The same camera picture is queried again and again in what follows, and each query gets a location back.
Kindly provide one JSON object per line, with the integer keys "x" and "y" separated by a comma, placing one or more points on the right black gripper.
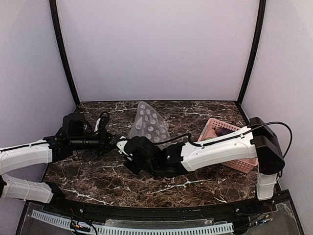
{"x": 130, "y": 165}

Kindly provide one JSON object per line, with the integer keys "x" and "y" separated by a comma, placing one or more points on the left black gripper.
{"x": 103, "y": 141}

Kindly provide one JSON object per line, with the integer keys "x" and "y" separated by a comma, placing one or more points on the clear dotted zip bag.
{"x": 150, "y": 124}

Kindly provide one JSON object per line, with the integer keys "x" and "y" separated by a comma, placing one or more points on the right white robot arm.
{"x": 256, "y": 140}

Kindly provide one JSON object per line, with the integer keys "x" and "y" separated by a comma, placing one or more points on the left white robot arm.
{"x": 76, "y": 134}

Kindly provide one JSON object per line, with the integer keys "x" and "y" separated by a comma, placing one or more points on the purple toy eggplant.
{"x": 220, "y": 131}

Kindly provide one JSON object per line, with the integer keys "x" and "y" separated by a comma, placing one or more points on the pink plastic basket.
{"x": 233, "y": 150}

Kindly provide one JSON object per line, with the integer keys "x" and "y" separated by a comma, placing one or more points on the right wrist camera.
{"x": 120, "y": 143}

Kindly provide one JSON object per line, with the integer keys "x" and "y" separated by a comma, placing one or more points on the left black frame post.
{"x": 62, "y": 51}

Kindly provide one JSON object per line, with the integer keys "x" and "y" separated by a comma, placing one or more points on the black frame post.
{"x": 62, "y": 51}
{"x": 253, "y": 51}

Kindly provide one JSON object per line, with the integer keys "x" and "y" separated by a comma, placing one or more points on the white slotted cable duct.
{"x": 126, "y": 227}

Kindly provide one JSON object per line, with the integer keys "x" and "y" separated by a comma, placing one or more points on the black front table rail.
{"x": 219, "y": 212}

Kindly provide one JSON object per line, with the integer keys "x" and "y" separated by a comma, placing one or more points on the right black frame post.
{"x": 253, "y": 51}

